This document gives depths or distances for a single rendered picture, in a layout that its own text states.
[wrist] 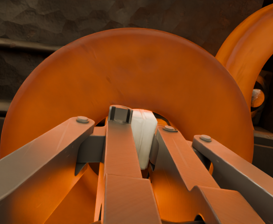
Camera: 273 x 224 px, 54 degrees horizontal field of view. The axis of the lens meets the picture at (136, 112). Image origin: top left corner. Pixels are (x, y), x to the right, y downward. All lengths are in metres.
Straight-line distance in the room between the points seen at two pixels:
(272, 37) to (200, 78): 0.11
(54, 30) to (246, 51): 0.19
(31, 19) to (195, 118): 0.22
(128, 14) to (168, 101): 0.17
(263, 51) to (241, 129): 0.10
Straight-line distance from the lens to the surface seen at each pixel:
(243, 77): 0.25
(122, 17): 0.31
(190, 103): 0.16
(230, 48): 0.25
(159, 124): 0.17
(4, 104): 0.23
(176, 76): 0.15
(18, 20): 0.32
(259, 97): 0.37
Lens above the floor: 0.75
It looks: 10 degrees down
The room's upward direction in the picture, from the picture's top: 12 degrees clockwise
